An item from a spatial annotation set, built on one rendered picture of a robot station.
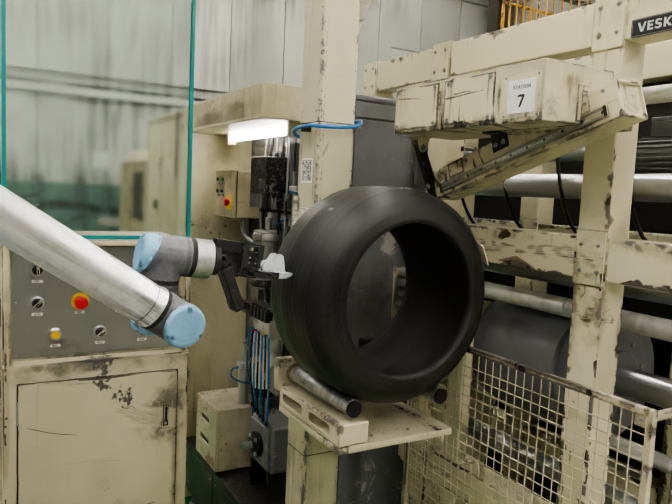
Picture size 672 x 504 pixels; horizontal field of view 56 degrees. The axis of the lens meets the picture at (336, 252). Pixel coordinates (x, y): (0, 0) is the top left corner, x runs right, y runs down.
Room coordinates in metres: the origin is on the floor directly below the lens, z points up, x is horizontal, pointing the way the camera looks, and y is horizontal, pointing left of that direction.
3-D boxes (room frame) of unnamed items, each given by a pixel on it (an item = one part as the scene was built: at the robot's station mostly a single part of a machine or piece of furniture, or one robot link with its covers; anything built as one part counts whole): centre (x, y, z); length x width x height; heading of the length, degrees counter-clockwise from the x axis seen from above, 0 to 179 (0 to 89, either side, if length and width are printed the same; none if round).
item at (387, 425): (1.79, -0.10, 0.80); 0.37 x 0.36 x 0.02; 120
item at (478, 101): (1.83, -0.42, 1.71); 0.61 x 0.25 x 0.15; 30
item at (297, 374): (1.72, 0.02, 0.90); 0.35 x 0.05 x 0.05; 30
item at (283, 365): (1.94, -0.01, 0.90); 0.40 x 0.03 x 0.10; 120
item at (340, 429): (1.72, 0.02, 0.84); 0.36 x 0.09 x 0.06; 30
